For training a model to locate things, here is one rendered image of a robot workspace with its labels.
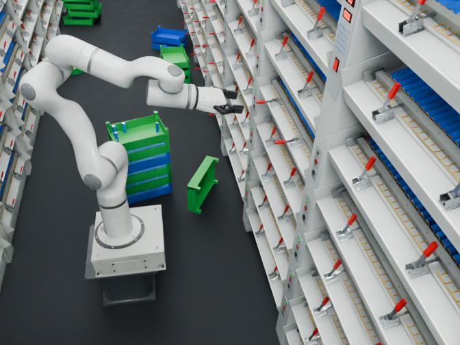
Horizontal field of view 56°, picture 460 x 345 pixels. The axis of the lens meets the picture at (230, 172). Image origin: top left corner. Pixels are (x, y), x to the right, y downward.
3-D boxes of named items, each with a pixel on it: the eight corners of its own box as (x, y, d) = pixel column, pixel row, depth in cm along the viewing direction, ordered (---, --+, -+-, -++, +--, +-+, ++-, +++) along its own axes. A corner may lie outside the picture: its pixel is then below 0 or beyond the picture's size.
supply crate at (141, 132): (116, 153, 232) (113, 142, 226) (107, 133, 245) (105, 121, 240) (169, 140, 242) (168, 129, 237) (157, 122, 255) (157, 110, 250)
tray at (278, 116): (308, 189, 143) (303, 170, 136) (261, 95, 187) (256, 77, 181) (365, 168, 142) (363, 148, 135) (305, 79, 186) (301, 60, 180)
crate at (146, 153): (118, 165, 237) (116, 153, 232) (109, 144, 250) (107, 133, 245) (170, 152, 247) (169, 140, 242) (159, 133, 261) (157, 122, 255)
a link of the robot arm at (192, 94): (182, 99, 151) (190, 100, 152) (185, 113, 145) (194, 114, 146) (186, 78, 146) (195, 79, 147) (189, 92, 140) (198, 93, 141)
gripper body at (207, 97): (187, 98, 152) (218, 101, 155) (192, 114, 145) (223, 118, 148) (192, 79, 147) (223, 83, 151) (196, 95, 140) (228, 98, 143)
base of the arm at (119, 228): (97, 250, 183) (88, 218, 172) (98, 219, 198) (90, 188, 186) (142, 242, 186) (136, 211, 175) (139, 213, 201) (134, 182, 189)
